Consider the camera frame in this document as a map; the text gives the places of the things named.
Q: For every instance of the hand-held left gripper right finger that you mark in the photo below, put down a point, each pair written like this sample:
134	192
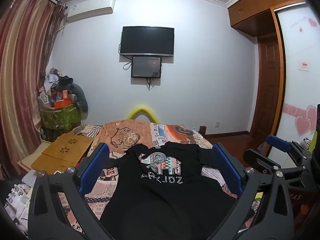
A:
226	163

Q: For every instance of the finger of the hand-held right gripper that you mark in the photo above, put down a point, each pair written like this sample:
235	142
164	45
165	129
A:
257	158
277	142

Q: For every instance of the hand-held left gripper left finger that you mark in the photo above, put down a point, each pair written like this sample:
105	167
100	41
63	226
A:
96	166

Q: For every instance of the black elephant print t-shirt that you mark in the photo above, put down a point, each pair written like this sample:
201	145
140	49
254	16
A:
162	205

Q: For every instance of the pile of mixed clothes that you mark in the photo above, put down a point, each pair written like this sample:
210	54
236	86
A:
48	80

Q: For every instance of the bamboo lap desk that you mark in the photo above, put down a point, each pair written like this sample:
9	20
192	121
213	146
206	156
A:
62	155

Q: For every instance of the white heart print wardrobe door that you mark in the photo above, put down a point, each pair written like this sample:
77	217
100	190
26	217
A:
297	92

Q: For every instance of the green fabric storage box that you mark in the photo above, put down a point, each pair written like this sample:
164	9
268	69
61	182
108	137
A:
62	116

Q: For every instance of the beige flat board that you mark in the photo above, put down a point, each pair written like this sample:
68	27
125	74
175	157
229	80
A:
27	162

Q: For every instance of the orange cardboard box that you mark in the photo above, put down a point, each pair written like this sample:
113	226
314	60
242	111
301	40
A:
62	103

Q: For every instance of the yellow foam tube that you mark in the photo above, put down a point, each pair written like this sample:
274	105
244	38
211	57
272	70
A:
142	108

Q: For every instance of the small red box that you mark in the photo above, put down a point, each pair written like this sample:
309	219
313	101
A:
65	95

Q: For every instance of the pile of printed papers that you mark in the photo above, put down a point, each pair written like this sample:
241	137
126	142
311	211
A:
17	200

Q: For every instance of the black crumpled cloth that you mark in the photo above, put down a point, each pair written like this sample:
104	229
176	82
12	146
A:
65	79

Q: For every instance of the red striped curtain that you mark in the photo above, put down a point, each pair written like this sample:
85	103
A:
20	80

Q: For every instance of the wooden overhead cabinet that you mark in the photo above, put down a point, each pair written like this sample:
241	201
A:
255	10

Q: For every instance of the white air conditioner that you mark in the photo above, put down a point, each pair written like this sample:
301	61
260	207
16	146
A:
92	8

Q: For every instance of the wooden bed post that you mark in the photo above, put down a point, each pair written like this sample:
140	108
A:
203	130

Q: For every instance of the small black wall monitor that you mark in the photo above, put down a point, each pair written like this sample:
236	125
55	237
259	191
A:
146	67

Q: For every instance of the black wall television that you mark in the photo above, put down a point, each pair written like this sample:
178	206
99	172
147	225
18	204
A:
147	41

